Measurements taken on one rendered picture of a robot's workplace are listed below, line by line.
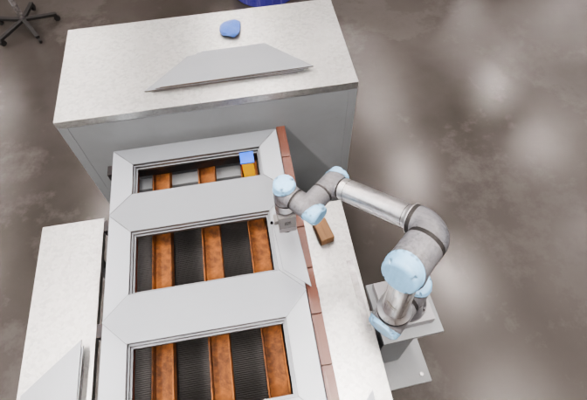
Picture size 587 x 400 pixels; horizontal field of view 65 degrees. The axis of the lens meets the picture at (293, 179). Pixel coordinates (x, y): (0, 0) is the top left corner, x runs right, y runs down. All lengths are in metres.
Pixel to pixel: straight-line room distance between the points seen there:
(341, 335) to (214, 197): 0.75
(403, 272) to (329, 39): 1.32
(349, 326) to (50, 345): 1.13
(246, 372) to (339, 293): 0.48
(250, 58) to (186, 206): 0.72
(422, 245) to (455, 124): 2.22
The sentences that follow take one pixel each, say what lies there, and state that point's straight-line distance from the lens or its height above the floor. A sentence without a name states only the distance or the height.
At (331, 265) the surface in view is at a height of 0.68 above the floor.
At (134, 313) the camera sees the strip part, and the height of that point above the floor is 0.85.
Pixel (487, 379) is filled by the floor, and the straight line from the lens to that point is 2.69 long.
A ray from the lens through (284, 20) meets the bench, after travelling 2.38.
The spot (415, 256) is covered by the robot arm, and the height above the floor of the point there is 1.38.
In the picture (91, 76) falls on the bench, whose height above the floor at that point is 1.05.
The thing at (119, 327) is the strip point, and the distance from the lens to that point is 1.83.
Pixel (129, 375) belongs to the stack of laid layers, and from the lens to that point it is 1.79.
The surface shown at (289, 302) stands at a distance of 1.73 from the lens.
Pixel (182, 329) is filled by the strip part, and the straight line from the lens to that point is 1.76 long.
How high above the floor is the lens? 2.49
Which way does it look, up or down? 56 degrees down
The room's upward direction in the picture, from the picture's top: 2 degrees counter-clockwise
